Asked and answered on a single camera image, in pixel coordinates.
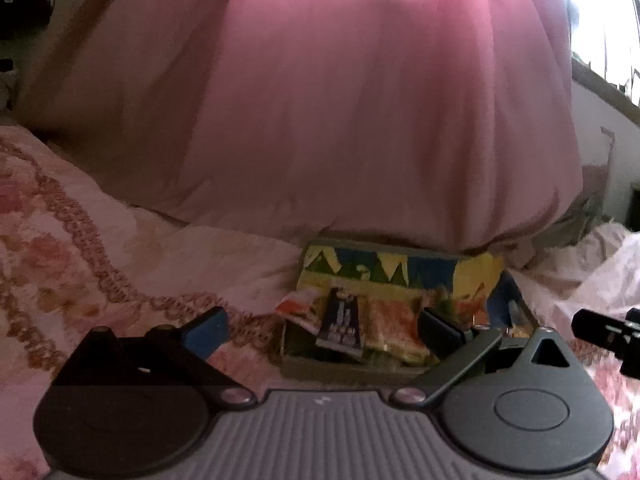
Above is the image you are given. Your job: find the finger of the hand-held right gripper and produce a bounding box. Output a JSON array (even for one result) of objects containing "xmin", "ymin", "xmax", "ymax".
[{"xmin": 571, "ymin": 307, "xmax": 629, "ymax": 350}]

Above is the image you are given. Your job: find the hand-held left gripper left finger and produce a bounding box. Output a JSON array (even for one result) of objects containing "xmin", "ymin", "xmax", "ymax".
[{"xmin": 52, "ymin": 306, "xmax": 258, "ymax": 408}]

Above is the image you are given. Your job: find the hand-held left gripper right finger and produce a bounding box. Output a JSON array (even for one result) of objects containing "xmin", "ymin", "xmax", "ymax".
[{"xmin": 390, "ymin": 307, "xmax": 585, "ymax": 408}]

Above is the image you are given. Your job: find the yellow blue printed storage box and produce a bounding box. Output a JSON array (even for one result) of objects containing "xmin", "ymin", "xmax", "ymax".
[{"xmin": 279, "ymin": 240, "xmax": 528, "ymax": 387}]

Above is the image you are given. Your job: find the white orange snack packet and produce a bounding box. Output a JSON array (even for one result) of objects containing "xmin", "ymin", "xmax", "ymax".
[{"xmin": 276, "ymin": 291, "xmax": 327, "ymax": 335}]

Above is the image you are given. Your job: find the black yellow snack pouch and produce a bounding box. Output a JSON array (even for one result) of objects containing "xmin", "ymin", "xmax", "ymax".
[{"xmin": 316, "ymin": 291, "xmax": 365, "ymax": 360}]

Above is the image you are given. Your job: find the grey pillow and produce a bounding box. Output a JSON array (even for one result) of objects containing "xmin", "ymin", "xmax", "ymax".
[{"xmin": 547, "ymin": 162, "xmax": 615, "ymax": 243}]

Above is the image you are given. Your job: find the dark bedside cabinet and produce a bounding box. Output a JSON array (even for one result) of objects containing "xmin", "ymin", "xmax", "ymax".
[{"xmin": 625, "ymin": 180, "xmax": 640, "ymax": 233}]

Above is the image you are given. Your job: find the floral bed sheet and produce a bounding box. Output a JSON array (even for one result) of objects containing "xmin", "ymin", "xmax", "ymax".
[{"xmin": 0, "ymin": 122, "xmax": 640, "ymax": 480}]

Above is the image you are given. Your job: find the pink quilt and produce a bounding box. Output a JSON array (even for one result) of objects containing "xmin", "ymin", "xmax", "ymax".
[{"xmin": 17, "ymin": 0, "xmax": 586, "ymax": 256}]

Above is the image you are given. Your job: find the window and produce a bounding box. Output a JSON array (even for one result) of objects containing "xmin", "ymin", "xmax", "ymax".
[{"xmin": 564, "ymin": 0, "xmax": 640, "ymax": 127}]

